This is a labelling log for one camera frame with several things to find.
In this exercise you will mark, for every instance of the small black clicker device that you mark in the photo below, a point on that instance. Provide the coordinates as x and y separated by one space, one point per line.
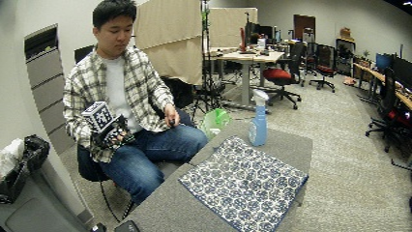
171 122

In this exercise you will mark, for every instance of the white marker cube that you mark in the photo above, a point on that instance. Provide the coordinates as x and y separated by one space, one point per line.
98 116

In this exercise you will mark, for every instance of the the person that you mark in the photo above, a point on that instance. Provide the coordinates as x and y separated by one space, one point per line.
125 83

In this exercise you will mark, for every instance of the green plastic bag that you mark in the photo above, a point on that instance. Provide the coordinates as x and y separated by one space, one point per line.
215 122

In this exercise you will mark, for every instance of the grey filing cabinet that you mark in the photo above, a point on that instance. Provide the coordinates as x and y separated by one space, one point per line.
45 87

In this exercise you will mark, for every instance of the black bag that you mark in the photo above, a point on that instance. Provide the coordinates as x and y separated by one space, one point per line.
22 169

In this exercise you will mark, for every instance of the white plastic bag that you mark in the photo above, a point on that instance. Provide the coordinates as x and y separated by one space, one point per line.
10 156

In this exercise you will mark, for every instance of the black tripod stand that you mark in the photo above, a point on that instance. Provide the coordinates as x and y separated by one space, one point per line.
209 61

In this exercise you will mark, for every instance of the beige fabric partition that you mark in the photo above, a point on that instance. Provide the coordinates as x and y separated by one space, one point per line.
170 38

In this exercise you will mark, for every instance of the blue spray bottle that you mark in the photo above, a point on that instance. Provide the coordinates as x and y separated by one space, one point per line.
259 124

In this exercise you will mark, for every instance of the blue white patterned cloth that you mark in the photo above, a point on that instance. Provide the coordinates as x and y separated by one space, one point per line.
245 185

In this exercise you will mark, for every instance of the wooden office desk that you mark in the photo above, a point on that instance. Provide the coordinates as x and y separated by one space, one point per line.
249 59

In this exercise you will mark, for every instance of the red seat office chair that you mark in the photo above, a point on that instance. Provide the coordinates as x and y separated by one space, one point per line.
283 75

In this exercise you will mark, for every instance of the beige panel partition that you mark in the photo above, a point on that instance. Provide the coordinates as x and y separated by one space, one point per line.
233 27

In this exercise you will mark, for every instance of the black mesh office chair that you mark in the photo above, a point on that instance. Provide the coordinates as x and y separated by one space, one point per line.
325 64

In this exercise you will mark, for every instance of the brown door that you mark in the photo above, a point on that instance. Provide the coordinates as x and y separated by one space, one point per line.
305 25

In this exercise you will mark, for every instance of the black shelf unit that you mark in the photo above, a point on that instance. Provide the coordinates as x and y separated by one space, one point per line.
345 56

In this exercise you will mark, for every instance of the long wooden desk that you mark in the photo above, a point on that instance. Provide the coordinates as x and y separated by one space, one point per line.
382 80

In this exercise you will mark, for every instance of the black computer monitor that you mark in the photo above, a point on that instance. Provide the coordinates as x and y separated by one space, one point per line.
402 69

